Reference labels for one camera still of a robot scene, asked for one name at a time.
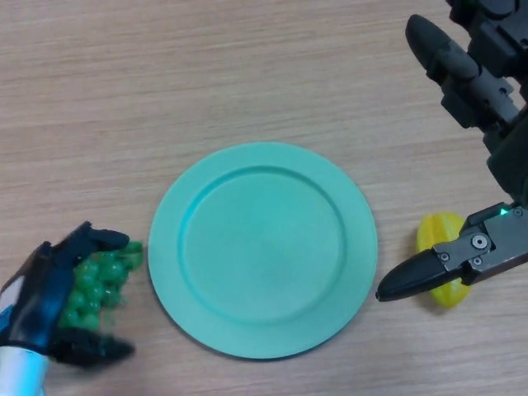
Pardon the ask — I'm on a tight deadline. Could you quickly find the yellow starfruit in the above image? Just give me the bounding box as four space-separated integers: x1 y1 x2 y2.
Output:
416 211 474 309

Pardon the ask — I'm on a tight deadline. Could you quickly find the green grape bunch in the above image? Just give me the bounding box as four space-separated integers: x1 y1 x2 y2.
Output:
57 241 144 337

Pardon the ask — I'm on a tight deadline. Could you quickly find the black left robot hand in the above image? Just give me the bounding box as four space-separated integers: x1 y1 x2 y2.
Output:
0 221 136 368

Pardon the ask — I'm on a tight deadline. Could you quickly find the teal round plate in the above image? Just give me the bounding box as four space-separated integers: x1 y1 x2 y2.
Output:
148 142 379 362

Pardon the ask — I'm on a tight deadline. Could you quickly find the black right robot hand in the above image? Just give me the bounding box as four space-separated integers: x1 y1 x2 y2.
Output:
375 0 528 303

